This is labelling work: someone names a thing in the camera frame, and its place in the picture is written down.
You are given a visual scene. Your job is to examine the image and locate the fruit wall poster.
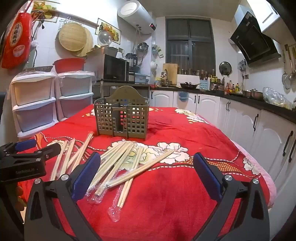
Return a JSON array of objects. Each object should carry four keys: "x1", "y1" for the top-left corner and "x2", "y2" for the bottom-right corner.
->
[
  {"x1": 96, "y1": 18, "x2": 121, "y2": 45},
  {"x1": 31, "y1": 1, "x2": 58, "y2": 23}
]

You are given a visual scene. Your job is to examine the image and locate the dark round pot lid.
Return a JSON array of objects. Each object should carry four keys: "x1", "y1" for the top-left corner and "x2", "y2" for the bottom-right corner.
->
[{"x1": 219, "y1": 61, "x2": 232, "y2": 76}]

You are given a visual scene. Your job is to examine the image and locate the row of condiment bottles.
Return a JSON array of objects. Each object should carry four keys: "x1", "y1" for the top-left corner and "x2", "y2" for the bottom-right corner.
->
[{"x1": 225, "y1": 80, "x2": 241, "y2": 94}]

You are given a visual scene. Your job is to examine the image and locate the black wok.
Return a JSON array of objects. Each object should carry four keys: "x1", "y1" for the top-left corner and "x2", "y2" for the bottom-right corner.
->
[{"x1": 179, "y1": 82, "x2": 201, "y2": 90}]

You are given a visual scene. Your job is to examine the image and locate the clear plastic bag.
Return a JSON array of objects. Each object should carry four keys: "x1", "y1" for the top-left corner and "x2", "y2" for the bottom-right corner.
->
[{"x1": 262, "y1": 87, "x2": 293, "y2": 109}]

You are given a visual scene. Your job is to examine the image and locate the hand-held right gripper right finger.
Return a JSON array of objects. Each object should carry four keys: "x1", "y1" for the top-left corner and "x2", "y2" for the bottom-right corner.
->
[{"x1": 193, "y1": 152, "x2": 271, "y2": 241}]

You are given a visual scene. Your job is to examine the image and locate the round bamboo tray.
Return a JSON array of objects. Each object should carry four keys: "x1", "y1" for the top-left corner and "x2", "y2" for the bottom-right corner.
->
[{"x1": 58, "y1": 22, "x2": 87, "y2": 51}]

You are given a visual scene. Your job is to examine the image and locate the red plastic basin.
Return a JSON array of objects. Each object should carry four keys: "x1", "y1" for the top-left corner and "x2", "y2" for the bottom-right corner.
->
[{"x1": 53, "y1": 58, "x2": 87, "y2": 74}]

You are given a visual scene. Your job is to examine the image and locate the white counter box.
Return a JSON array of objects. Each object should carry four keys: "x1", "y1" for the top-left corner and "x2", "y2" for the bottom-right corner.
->
[{"x1": 177, "y1": 74, "x2": 200, "y2": 85}]

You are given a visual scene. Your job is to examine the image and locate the red printed bag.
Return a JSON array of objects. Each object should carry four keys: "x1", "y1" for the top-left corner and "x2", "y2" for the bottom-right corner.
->
[{"x1": 1, "y1": 11, "x2": 33, "y2": 69}]

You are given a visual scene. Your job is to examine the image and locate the bundle of wooden chopsticks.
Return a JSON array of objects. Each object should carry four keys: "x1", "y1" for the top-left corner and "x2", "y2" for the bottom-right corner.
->
[{"x1": 50, "y1": 132, "x2": 175, "y2": 222}]

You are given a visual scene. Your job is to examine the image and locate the dark framed window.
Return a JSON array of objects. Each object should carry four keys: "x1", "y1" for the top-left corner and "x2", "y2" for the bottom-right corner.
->
[{"x1": 165, "y1": 17, "x2": 216, "y2": 77}]

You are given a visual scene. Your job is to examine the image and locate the round wooden board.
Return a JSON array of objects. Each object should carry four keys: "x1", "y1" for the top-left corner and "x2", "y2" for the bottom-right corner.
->
[{"x1": 75, "y1": 27, "x2": 94, "y2": 57}]

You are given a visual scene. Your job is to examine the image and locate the steel pot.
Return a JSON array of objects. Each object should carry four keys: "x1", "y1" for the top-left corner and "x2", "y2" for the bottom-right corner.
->
[{"x1": 251, "y1": 88, "x2": 264, "y2": 100}]

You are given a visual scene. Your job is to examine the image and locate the dark kitchen countertop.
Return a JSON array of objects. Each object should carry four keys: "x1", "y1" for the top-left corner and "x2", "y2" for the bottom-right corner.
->
[{"x1": 150, "y1": 85, "x2": 296, "y2": 124}]

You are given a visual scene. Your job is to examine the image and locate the black range hood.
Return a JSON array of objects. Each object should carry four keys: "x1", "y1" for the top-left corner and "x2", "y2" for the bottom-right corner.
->
[{"x1": 230, "y1": 11, "x2": 281, "y2": 65}]

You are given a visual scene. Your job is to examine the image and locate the white water heater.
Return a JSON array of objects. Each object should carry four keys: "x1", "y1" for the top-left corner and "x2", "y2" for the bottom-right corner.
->
[{"x1": 117, "y1": 0, "x2": 158, "y2": 35}]

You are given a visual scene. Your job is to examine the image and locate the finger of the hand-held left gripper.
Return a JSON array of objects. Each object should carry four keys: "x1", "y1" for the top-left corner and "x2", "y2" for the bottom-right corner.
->
[
  {"x1": 9, "y1": 143, "x2": 62, "y2": 164},
  {"x1": 0, "y1": 138, "x2": 38, "y2": 158}
]

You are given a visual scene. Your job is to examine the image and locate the wooden cutting board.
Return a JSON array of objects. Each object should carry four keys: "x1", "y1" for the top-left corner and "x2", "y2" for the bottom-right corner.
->
[{"x1": 162, "y1": 63, "x2": 178, "y2": 85}]

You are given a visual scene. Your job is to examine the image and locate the hanging steel colander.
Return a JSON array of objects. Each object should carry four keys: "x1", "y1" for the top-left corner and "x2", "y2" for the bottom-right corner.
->
[{"x1": 137, "y1": 42, "x2": 149, "y2": 55}]

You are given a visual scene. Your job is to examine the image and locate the glass pot lid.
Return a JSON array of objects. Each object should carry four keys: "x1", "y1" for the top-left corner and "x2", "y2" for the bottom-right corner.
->
[{"x1": 97, "y1": 29, "x2": 114, "y2": 47}]

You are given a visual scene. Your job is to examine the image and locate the steel kitchen rack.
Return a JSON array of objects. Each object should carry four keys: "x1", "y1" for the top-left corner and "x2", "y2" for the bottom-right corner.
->
[{"x1": 92, "y1": 80, "x2": 151, "y2": 100}]

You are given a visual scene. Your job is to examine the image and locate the white kitchen cabinets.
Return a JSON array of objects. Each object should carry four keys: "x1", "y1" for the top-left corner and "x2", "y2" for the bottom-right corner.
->
[{"x1": 150, "y1": 89, "x2": 296, "y2": 186}]

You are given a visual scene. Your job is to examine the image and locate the white wall cabinet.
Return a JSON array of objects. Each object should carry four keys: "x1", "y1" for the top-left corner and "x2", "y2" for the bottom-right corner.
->
[{"x1": 233, "y1": 0, "x2": 282, "y2": 33}]

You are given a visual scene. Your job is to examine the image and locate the person's left hand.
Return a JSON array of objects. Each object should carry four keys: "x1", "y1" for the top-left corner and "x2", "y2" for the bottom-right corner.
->
[{"x1": 15, "y1": 184, "x2": 26, "y2": 208}]

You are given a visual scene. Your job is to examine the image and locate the grey plastic utensil holder basket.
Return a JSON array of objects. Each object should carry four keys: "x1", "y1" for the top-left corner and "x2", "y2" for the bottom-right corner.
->
[{"x1": 94, "y1": 86, "x2": 150, "y2": 141}]

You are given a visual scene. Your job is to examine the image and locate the black blender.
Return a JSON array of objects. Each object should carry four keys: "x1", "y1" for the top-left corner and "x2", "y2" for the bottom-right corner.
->
[{"x1": 125, "y1": 53, "x2": 138, "y2": 67}]

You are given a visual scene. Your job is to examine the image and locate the red floral blanket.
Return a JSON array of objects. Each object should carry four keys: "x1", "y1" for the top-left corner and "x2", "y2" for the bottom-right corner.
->
[{"x1": 17, "y1": 103, "x2": 277, "y2": 241}]

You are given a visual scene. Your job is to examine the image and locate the wooden wall shelf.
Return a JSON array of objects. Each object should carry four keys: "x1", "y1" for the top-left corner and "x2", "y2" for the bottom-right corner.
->
[{"x1": 55, "y1": 9, "x2": 100, "y2": 27}]

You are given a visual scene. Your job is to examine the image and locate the metal baking pan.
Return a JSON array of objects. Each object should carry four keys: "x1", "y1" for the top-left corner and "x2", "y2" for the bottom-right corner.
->
[{"x1": 86, "y1": 46, "x2": 118, "y2": 57}]

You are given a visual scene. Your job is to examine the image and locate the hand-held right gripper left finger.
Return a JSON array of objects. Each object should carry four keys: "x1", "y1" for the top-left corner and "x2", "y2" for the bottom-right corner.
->
[{"x1": 24, "y1": 152, "x2": 102, "y2": 241}]

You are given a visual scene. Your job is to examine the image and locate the metal strainer ladle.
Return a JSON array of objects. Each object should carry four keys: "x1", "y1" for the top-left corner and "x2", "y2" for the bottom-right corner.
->
[{"x1": 282, "y1": 50, "x2": 291, "y2": 90}]

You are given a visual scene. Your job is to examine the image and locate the light blue container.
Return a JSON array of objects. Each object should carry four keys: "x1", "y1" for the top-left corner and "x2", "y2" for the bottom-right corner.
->
[{"x1": 135, "y1": 73, "x2": 150, "y2": 84}]

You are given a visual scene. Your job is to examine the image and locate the black microwave oven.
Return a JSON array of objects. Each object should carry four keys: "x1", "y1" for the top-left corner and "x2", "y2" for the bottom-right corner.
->
[{"x1": 84, "y1": 54, "x2": 130, "y2": 82}]

